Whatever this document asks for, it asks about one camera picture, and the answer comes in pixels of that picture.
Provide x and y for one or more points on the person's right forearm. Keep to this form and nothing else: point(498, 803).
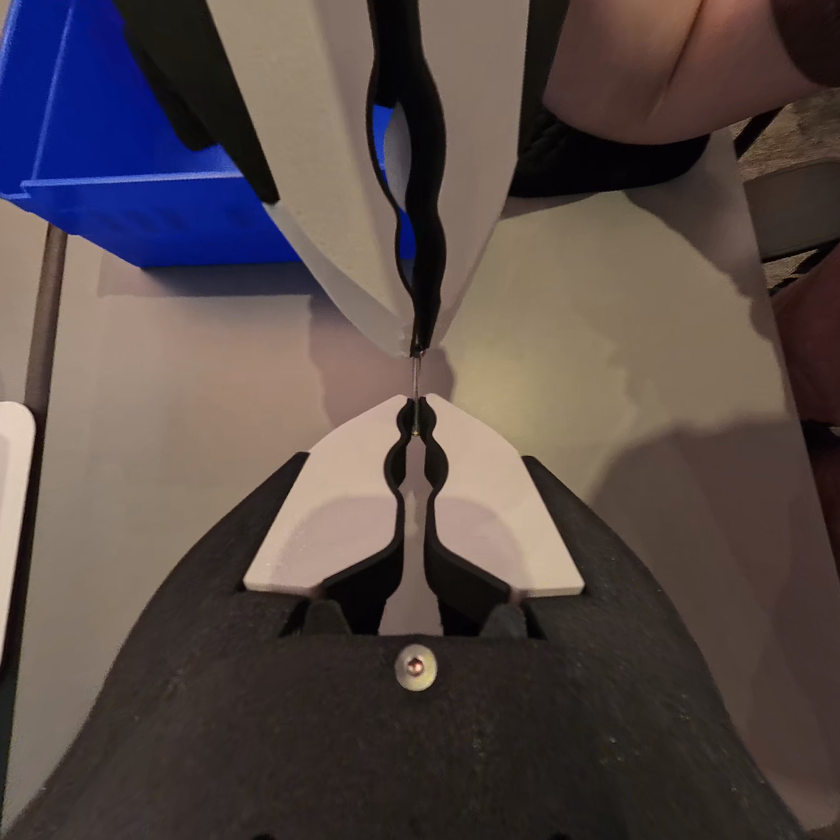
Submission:
point(656, 65)

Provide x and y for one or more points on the black chair armrest pad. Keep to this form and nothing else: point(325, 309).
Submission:
point(590, 161)

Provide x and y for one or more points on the plain blue bin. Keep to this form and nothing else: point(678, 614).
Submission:
point(131, 164)

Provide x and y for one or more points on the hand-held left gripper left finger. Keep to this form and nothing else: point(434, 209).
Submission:
point(328, 512)

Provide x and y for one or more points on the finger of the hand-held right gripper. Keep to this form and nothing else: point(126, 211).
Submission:
point(479, 131)
point(308, 131)

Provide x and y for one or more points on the long metal bolt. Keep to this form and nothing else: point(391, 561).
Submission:
point(415, 380)

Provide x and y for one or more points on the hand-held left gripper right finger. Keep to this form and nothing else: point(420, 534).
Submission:
point(499, 512)

